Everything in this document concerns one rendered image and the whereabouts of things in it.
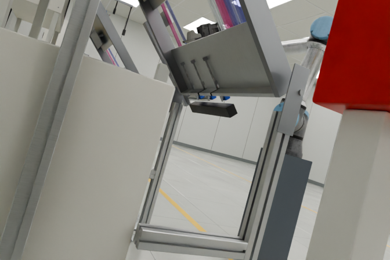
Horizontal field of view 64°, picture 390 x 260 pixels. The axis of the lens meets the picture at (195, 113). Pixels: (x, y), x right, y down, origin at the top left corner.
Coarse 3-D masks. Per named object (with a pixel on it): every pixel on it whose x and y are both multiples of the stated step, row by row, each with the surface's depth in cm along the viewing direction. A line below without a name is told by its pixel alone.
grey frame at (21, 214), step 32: (96, 0) 56; (64, 64) 55; (64, 96) 55; (32, 160) 54; (160, 160) 141; (32, 192) 54; (256, 192) 76; (256, 224) 74; (0, 256) 53; (256, 256) 74
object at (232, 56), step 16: (224, 32) 94; (240, 32) 87; (176, 48) 131; (192, 48) 118; (208, 48) 107; (224, 48) 99; (240, 48) 91; (256, 48) 84; (192, 64) 125; (208, 64) 113; (224, 64) 103; (240, 64) 95; (256, 64) 88; (192, 80) 133; (208, 80) 119; (224, 80) 109; (240, 80) 99; (256, 80) 92
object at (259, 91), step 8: (224, 88) 111; (232, 88) 106; (240, 88) 101; (248, 88) 96; (256, 88) 92; (264, 88) 89; (248, 96) 92; (256, 96) 88; (264, 96) 85; (272, 96) 81
